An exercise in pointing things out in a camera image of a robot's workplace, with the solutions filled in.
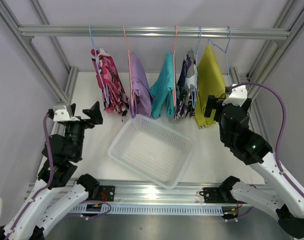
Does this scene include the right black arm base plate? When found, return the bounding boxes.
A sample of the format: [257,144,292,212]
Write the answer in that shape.
[199,187,225,204]

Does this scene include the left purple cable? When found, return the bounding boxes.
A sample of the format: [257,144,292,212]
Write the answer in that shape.
[6,112,57,236]

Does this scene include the lilac purple trousers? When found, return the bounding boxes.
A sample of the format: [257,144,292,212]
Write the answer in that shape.
[129,52,153,118]

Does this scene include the white slotted cable duct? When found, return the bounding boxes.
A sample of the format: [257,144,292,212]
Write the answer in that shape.
[70,204,223,216]

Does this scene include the pink wire hanger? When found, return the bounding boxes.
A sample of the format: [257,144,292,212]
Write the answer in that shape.
[123,25,134,106]
[170,24,179,106]

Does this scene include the olive yellow trousers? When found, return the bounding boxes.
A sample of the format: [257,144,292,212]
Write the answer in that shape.
[194,45,226,129]

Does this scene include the teal trousers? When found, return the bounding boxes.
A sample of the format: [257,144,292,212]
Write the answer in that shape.
[150,51,175,119]

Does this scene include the pink camouflage trousers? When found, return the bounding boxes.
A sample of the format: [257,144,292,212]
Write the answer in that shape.
[91,48,129,117]

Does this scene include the white plastic basket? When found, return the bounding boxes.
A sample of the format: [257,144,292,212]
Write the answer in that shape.
[108,114,195,190]

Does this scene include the purple white patterned trousers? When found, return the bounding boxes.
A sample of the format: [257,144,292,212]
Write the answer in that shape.
[174,49,197,120]

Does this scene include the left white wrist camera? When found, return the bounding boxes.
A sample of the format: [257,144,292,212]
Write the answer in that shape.
[53,103,76,122]

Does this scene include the light blue wire hanger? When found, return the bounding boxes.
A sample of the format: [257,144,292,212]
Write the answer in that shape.
[89,24,110,104]

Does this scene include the aluminium frame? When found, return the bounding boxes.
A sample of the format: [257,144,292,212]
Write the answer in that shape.
[0,0,304,226]

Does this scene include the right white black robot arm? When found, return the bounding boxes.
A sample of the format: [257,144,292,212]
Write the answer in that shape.
[204,95,304,239]

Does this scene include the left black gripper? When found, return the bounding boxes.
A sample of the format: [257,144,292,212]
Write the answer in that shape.
[66,101,103,159]

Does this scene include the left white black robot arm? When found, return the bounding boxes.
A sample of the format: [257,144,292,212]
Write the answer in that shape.
[0,101,103,240]

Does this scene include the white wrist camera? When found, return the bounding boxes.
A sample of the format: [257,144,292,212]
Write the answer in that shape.
[53,103,76,122]
[222,84,247,107]

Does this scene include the aluminium hanging rail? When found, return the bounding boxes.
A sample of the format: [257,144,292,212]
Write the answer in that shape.
[18,24,290,41]

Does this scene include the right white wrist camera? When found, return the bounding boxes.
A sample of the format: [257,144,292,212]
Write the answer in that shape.
[222,84,247,107]

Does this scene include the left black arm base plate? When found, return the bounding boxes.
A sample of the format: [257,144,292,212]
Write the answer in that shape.
[96,185,116,202]

